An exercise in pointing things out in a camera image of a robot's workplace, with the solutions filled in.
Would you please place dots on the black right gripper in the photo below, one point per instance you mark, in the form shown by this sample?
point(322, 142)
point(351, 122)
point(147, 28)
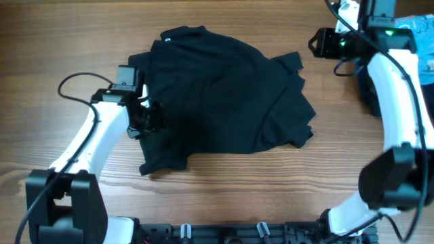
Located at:
point(324, 36)

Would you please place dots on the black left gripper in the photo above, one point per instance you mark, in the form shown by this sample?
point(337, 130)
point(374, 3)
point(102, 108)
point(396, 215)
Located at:
point(159, 122)

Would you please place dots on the black t-shirt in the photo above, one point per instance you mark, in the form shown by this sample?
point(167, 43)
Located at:
point(220, 95)

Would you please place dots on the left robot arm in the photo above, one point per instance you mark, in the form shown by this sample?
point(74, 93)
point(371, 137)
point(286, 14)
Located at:
point(64, 202)

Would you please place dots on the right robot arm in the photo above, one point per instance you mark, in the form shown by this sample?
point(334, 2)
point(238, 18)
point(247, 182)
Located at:
point(401, 178)

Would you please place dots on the dark navy folded clothes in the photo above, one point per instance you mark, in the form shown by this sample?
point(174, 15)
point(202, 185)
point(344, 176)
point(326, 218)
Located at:
point(369, 96)

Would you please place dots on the light blue printed shirt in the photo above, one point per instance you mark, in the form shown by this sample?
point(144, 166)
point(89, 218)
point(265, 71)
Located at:
point(422, 28)

